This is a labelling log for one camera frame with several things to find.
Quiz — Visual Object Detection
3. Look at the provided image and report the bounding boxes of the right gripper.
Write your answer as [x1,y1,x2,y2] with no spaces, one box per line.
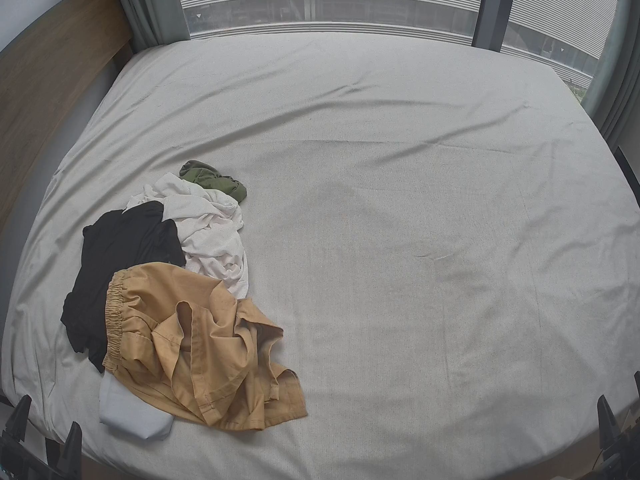
[597,371,640,480]

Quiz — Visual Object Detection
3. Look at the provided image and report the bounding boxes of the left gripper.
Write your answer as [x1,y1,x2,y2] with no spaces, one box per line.
[0,394,83,480]

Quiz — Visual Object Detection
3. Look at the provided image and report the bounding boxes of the tan shorts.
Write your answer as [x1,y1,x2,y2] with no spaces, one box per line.
[102,262,308,432]

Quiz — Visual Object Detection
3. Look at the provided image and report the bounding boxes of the bed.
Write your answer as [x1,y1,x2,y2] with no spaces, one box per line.
[0,0,640,480]

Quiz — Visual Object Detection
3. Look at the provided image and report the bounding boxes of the pale grey garment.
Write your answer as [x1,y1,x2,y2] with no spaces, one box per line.
[98,368,175,441]

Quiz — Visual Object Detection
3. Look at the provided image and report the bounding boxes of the black T-shirt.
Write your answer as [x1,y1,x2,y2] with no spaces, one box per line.
[61,200,187,374]

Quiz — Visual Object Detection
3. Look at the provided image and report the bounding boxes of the white garment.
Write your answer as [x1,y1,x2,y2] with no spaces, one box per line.
[124,173,250,300]

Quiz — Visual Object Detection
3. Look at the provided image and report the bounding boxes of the green garment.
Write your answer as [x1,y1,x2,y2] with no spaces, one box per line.
[179,160,248,205]

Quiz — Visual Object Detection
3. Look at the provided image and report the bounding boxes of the grey-green curtain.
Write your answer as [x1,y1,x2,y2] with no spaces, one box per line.
[107,0,193,55]
[582,0,640,145]

